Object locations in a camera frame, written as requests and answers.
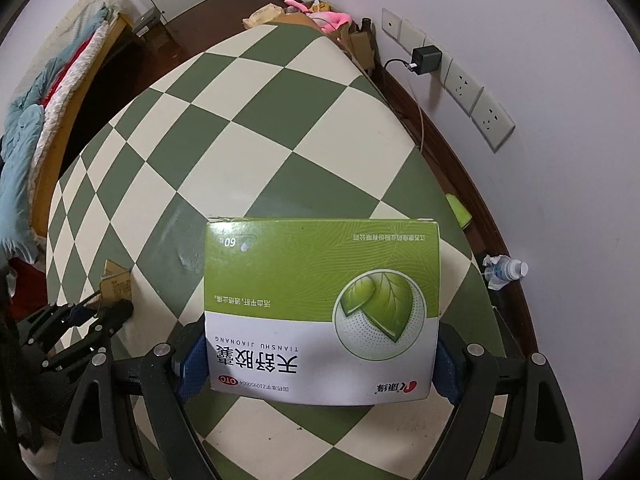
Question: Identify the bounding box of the brown cardboard piece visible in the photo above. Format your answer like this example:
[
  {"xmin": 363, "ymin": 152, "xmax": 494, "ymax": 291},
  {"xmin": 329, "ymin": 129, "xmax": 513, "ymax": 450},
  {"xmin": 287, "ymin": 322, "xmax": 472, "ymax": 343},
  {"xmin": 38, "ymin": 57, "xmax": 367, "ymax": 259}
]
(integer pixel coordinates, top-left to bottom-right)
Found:
[{"xmin": 98, "ymin": 260, "xmax": 132, "ymax": 314}]

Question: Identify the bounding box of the green white medicine box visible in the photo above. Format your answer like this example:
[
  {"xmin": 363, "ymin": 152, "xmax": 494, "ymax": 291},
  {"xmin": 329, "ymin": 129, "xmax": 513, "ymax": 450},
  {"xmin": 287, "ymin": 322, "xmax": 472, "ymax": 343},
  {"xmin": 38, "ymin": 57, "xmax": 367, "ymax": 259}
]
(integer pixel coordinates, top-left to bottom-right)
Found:
[{"xmin": 204, "ymin": 218, "xmax": 440, "ymax": 406}]

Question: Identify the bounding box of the crushed plastic water bottle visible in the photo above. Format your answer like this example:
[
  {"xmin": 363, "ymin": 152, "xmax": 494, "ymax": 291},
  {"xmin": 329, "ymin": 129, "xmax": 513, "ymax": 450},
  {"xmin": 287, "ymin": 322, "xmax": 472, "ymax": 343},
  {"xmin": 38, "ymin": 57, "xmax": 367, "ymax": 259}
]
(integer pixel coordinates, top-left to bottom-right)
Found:
[{"xmin": 483, "ymin": 255, "xmax": 528, "ymax": 292}]

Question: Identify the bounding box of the light blue blanket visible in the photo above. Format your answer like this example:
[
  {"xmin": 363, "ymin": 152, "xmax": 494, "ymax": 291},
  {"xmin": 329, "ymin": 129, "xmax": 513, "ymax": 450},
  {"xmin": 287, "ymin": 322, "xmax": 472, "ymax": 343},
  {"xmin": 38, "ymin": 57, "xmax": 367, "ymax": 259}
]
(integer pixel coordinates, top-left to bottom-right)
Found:
[{"xmin": 1, "ymin": 6, "xmax": 110, "ymax": 266}]

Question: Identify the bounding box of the red bed blanket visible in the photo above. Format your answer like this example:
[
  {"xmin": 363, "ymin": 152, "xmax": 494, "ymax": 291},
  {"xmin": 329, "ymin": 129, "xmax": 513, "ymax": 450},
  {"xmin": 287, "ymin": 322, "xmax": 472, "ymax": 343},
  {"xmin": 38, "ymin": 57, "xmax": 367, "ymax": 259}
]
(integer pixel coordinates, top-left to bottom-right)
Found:
[{"xmin": 40, "ymin": 38, "xmax": 91, "ymax": 108}]

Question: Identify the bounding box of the green white checkered tablecloth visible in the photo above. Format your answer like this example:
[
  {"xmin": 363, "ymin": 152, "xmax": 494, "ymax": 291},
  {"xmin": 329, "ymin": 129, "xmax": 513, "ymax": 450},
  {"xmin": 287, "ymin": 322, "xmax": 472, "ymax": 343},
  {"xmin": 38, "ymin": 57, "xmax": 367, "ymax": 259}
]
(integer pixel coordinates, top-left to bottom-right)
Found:
[{"xmin": 47, "ymin": 25, "xmax": 502, "ymax": 479}]

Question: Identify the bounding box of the black power adapter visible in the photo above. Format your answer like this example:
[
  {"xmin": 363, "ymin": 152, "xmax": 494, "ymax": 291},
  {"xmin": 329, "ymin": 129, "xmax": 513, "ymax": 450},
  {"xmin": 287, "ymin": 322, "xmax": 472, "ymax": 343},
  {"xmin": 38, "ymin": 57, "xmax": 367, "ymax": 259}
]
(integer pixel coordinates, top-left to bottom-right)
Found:
[{"xmin": 409, "ymin": 44, "xmax": 442, "ymax": 75}]

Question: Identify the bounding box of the pink toy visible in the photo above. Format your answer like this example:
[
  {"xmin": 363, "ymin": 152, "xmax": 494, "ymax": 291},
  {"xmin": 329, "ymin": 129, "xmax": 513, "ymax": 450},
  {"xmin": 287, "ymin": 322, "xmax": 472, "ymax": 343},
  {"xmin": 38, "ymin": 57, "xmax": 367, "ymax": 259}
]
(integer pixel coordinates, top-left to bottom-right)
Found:
[{"xmin": 284, "ymin": 0, "xmax": 352, "ymax": 34}]

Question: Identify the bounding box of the cardboard box in corner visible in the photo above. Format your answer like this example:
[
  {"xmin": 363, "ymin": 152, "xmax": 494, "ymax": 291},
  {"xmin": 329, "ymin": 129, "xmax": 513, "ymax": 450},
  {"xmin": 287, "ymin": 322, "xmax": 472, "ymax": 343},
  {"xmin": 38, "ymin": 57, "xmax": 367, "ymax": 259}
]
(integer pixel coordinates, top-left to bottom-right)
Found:
[{"xmin": 242, "ymin": 3, "xmax": 378, "ymax": 75}]

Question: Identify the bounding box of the white wall socket strip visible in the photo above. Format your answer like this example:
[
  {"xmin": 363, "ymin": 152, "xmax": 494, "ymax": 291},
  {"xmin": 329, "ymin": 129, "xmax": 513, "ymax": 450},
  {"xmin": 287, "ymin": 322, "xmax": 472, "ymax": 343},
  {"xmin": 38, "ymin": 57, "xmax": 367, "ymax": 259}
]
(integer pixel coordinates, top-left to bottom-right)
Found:
[{"xmin": 381, "ymin": 8, "xmax": 515, "ymax": 153}]

